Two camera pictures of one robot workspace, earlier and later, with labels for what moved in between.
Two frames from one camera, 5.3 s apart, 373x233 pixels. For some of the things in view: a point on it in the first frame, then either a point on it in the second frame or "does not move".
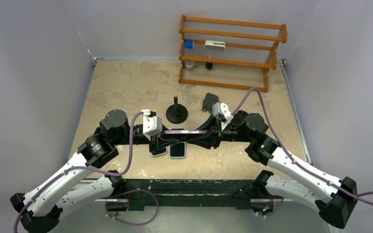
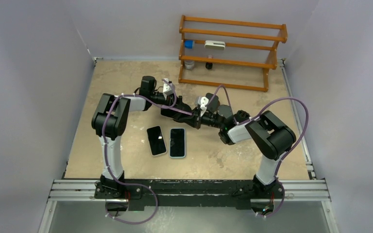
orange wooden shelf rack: (266, 66) does not move
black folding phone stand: (210, 99) does not move
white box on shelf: (214, 44) does not move
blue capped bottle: (189, 44) does not move
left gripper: (161, 140) to (169, 100)
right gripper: (211, 139) to (195, 120)
